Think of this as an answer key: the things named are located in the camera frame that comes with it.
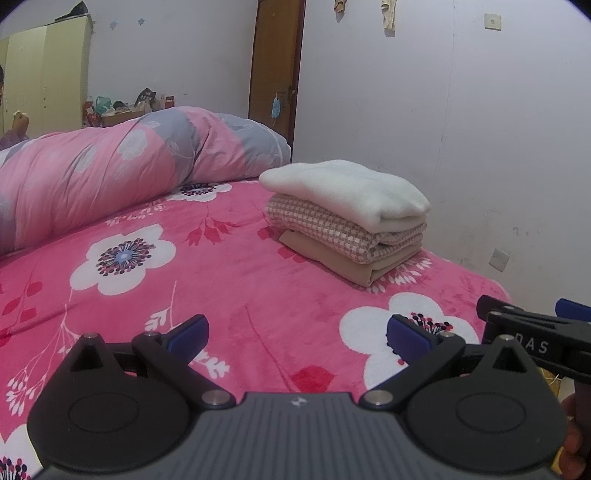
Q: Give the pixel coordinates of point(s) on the beige folded garment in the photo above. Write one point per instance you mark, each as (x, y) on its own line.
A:
(351, 267)

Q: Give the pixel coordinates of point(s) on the blue face mask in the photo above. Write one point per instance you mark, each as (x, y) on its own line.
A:
(276, 108)

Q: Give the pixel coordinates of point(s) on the pale yellow wardrobe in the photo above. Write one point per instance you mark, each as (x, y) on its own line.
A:
(46, 78)

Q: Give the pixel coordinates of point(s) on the cream white sweater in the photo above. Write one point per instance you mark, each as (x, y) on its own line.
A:
(351, 194)

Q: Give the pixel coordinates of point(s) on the person's right hand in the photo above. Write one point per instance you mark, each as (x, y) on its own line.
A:
(577, 438)

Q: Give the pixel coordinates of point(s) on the dark bag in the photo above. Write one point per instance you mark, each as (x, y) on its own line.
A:
(74, 10)

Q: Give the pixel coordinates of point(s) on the white wall switch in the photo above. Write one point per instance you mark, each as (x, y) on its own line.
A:
(492, 21)

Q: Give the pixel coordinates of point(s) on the cardboard box of clutter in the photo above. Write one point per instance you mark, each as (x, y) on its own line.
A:
(120, 113)

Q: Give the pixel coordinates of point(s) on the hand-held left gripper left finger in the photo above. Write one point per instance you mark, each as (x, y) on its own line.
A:
(190, 331)

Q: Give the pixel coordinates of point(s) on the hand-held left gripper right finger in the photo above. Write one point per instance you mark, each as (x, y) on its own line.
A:
(405, 336)

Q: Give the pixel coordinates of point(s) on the brown wooden door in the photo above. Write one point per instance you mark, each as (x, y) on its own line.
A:
(277, 60)

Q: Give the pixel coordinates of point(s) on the white wall socket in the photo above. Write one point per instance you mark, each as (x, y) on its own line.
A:
(499, 260)

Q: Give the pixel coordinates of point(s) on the pink checkered folded sweater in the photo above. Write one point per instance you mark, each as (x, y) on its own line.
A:
(341, 233)

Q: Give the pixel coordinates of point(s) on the pink grey floral duvet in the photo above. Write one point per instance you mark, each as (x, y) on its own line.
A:
(115, 170)

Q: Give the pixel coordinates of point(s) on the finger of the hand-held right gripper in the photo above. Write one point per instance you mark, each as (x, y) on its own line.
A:
(494, 304)
(572, 308)

